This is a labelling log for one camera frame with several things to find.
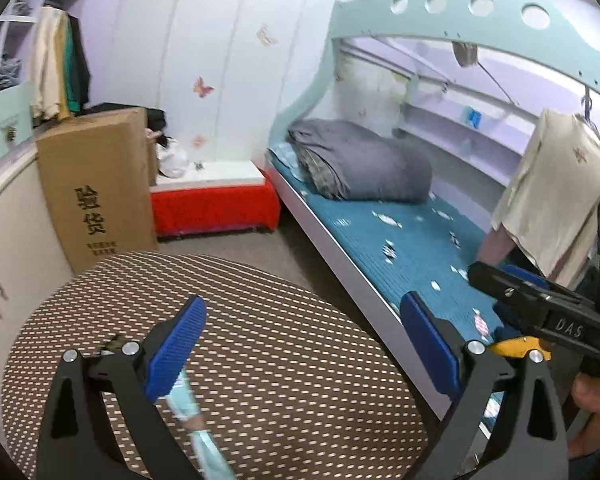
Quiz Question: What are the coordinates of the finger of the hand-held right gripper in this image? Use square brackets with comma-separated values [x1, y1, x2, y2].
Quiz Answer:
[469, 261, 588, 313]
[504, 265, 557, 292]

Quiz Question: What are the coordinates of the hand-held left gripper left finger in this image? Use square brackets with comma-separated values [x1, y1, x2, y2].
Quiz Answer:
[36, 295, 208, 480]

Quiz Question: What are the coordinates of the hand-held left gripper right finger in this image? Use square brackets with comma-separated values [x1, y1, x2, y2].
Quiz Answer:
[401, 291, 571, 480]

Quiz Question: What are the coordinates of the light blue plastic wrapper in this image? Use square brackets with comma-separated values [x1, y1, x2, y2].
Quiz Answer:
[167, 367, 238, 480]

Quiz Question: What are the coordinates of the pink hanging garment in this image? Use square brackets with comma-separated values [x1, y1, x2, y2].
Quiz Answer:
[480, 227, 518, 266]

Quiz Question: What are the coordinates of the small dark wrapper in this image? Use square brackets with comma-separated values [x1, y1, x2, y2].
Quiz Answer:
[99, 336, 127, 357]

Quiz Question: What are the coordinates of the beige hanging shirt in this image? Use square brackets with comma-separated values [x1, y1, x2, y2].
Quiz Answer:
[491, 107, 600, 281]

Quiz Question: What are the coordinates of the blue quilted bed mat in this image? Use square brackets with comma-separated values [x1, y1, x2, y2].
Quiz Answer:
[270, 142, 546, 411]

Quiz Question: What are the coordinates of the round dotted brown table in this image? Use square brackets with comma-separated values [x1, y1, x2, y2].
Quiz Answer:
[0, 251, 431, 480]

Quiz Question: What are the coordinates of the red cloth covered bench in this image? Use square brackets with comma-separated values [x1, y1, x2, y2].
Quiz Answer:
[150, 167, 282, 238]

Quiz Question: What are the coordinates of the blue clothes hanger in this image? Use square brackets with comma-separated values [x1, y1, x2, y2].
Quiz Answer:
[577, 87, 600, 161]

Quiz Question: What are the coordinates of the white bench top board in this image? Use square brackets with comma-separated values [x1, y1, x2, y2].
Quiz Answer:
[150, 160, 267, 192]

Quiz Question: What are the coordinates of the brown cardboard box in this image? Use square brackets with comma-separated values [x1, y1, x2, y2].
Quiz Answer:
[35, 106, 160, 273]

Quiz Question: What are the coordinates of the white plastic bag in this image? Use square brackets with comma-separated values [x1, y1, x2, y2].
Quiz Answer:
[156, 142, 190, 178]

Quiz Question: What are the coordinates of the beige curved cabinet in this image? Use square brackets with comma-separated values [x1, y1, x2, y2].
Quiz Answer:
[0, 150, 76, 441]

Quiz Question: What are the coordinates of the grey folded quilt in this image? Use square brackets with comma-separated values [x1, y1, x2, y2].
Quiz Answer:
[286, 119, 433, 204]

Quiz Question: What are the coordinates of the grey checkered pillow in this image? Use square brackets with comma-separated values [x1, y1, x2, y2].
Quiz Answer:
[300, 152, 341, 196]

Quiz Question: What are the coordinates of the light blue pillow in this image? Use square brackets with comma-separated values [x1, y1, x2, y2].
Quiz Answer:
[270, 142, 306, 181]

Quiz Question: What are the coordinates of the black clothes pile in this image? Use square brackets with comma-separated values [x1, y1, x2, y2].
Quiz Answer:
[145, 109, 168, 137]

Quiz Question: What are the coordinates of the grey hanging cloth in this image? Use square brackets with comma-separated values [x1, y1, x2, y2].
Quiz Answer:
[452, 42, 478, 67]

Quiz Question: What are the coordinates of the teal drawer cabinet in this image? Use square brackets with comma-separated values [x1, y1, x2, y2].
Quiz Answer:
[0, 82, 36, 173]

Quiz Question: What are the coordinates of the green hanging garment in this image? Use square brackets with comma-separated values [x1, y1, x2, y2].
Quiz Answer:
[60, 15, 82, 116]

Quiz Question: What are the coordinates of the black hanging garment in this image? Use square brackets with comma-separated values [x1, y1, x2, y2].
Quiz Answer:
[70, 12, 92, 106]

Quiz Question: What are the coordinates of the beige hanging garment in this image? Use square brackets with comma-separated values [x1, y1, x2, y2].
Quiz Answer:
[30, 7, 73, 121]

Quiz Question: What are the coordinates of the white wardrobe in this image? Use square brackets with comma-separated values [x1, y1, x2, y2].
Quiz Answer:
[80, 0, 361, 171]

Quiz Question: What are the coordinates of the folded jeans stack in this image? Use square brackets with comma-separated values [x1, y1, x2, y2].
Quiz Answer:
[0, 55, 21, 96]

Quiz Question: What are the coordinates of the open shelf unit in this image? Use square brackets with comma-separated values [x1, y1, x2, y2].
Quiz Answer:
[0, 0, 88, 101]

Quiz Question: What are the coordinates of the lilac bed wall shelf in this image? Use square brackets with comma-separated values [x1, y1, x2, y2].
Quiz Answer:
[395, 100, 531, 186]

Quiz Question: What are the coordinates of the bunk bed frame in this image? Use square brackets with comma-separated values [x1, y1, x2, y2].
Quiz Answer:
[265, 0, 600, 421]

